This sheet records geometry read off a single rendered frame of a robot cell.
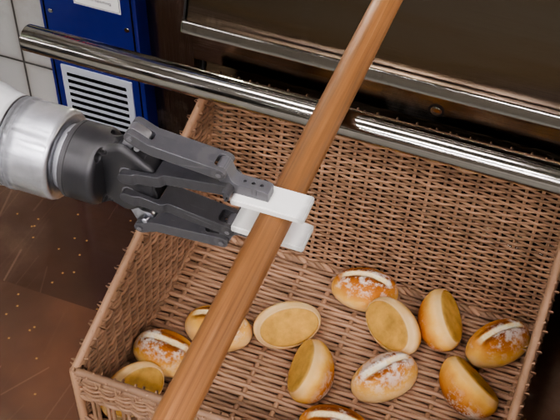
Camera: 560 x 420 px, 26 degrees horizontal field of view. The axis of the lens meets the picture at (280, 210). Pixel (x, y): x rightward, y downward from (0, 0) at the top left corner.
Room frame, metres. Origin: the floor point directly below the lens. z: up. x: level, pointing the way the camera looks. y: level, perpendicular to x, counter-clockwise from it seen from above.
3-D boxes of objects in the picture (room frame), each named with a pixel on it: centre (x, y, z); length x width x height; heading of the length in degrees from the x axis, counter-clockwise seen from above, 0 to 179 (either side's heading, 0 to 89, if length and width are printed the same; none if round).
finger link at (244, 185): (0.75, 0.03, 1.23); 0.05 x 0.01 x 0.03; 69
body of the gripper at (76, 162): (0.79, 0.15, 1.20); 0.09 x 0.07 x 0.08; 69
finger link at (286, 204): (0.74, 0.01, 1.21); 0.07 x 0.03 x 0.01; 69
